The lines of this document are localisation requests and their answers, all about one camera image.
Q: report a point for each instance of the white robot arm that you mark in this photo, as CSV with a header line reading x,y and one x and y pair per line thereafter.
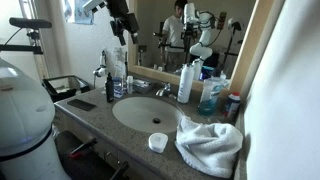
x,y
91,6

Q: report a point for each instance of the white can red cap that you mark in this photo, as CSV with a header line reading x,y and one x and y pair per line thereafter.
x,y
232,104

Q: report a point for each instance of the black bin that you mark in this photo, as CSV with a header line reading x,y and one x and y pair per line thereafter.
x,y
63,87

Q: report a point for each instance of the white oval sink basin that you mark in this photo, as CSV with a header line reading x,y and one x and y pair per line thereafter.
x,y
147,114

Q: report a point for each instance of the white folded towel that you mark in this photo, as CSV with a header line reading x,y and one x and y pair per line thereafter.
x,y
208,148

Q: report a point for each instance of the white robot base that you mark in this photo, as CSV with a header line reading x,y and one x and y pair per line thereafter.
x,y
27,147

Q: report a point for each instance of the blue contact lens packs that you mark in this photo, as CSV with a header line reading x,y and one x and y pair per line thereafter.
x,y
118,92

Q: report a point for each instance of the chrome faucet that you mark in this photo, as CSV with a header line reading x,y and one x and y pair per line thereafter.
x,y
166,91

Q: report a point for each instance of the small white bottle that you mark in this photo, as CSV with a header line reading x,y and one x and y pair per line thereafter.
x,y
130,84

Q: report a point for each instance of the blue mouthwash bottle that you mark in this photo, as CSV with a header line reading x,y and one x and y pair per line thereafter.
x,y
211,89

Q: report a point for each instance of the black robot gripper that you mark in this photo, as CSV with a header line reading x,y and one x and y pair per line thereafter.
x,y
123,20

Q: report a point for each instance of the clear plastic tray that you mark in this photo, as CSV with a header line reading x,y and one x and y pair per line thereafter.
x,y
142,86

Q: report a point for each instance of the tall white spray can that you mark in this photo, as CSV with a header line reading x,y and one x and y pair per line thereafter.
x,y
185,85

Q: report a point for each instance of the small white round container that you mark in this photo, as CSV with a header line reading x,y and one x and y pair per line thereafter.
x,y
157,142

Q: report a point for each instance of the white hair dryer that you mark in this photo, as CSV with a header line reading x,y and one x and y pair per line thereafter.
x,y
101,70

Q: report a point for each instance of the black spray bottle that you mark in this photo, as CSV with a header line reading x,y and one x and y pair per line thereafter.
x,y
109,85

